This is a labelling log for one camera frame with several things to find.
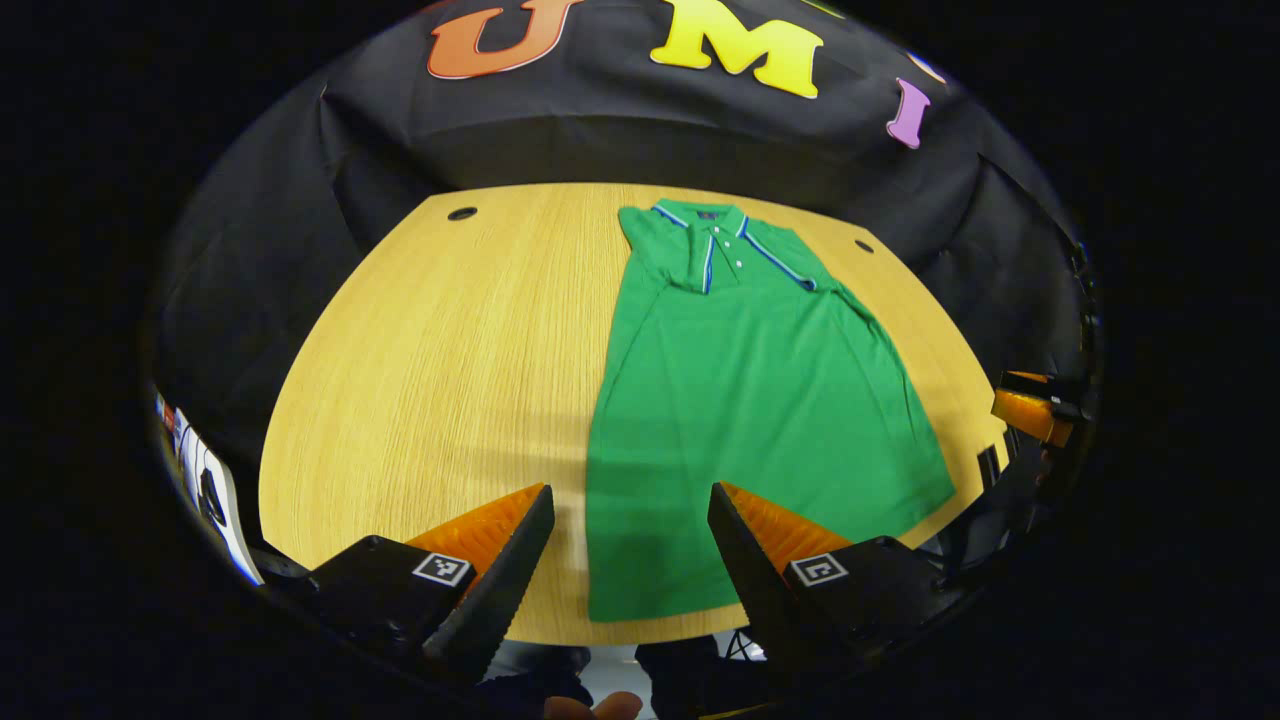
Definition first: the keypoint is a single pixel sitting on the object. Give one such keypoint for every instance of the green T-shirt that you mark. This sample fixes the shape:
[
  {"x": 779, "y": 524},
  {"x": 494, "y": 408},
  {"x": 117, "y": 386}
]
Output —
[{"x": 750, "y": 400}]

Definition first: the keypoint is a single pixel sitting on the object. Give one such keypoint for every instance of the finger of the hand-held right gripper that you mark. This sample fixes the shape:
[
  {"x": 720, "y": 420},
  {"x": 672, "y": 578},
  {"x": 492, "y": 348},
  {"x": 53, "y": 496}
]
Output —
[
  {"x": 1040, "y": 380},
  {"x": 1030, "y": 415}
]

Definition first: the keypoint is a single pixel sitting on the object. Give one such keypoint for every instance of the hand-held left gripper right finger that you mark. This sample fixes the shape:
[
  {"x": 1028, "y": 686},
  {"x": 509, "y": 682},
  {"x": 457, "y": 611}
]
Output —
[{"x": 755, "y": 585}]

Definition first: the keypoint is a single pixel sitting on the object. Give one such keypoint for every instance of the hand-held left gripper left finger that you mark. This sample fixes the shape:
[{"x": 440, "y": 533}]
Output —
[{"x": 500, "y": 590}]

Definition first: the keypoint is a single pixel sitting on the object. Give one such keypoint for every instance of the black backdrop cloth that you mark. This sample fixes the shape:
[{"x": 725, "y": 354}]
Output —
[{"x": 600, "y": 130}]

